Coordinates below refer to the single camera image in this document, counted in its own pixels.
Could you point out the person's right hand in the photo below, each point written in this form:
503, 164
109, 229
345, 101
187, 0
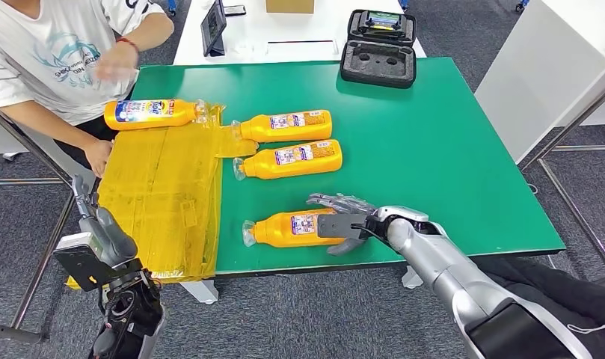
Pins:
100, 156

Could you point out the person's left hand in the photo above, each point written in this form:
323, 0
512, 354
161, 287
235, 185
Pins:
116, 62

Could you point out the black handheld controller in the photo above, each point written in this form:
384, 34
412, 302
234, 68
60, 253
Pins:
382, 21

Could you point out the white table foot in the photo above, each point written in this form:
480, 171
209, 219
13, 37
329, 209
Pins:
412, 277
200, 293

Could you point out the blue frame foot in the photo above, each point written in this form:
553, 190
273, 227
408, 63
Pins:
171, 6
404, 5
521, 6

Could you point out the crumpled white paper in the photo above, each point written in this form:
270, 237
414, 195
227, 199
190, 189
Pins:
242, 48

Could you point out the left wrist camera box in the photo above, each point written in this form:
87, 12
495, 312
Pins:
79, 267

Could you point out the yellow taped cardboard mat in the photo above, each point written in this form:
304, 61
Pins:
158, 198

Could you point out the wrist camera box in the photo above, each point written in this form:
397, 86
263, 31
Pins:
337, 226
79, 267

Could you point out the black tablet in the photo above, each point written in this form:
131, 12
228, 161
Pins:
213, 27

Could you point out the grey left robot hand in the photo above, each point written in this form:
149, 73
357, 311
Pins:
111, 238

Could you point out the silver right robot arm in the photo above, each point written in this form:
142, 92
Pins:
431, 262

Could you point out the black garment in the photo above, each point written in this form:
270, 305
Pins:
579, 307

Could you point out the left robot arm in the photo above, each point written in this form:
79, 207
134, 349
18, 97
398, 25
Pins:
129, 312

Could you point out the white table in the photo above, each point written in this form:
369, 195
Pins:
292, 29

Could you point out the orange detergent bottle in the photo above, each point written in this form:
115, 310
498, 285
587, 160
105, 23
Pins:
272, 233
262, 130
183, 115
262, 166

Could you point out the black foam-lined case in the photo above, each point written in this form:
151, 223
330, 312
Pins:
377, 74

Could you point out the brown cardboard box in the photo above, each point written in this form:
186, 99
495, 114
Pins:
289, 6

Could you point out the white flat panel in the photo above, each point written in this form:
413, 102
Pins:
302, 52

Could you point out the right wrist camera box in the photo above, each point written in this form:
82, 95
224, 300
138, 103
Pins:
337, 226

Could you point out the person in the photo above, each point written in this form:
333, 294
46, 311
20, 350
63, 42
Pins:
49, 54

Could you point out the steel table frame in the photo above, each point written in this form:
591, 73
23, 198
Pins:
574, 212
44, 152

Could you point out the black smartphone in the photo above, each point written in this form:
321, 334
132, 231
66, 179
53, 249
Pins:
234, 10

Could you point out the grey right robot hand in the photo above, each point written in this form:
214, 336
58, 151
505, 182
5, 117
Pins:
346, 204

